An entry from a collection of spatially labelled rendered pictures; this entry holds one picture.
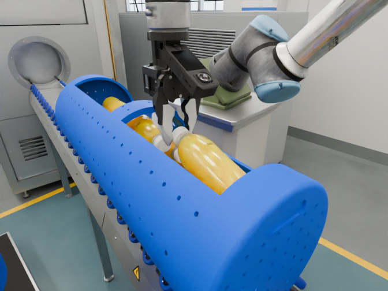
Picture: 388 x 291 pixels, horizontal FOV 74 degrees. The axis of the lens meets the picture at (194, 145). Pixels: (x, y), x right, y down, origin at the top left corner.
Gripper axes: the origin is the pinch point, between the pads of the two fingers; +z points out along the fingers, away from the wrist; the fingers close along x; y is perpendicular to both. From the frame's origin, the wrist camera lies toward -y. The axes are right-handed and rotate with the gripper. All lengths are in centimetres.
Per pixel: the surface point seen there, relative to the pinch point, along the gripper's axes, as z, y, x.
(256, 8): -26, 111, -145
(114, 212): 27.4, 18.9, 11.1
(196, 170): 1.2, -10.3, 3.5
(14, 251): 104, 114, 50
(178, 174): -0.2, -11.3, 7.7
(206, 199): 0.0, -18.6, 7.9
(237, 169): 0.1, -15.6, -0.9
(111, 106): 6.3, 48.2, -2.4
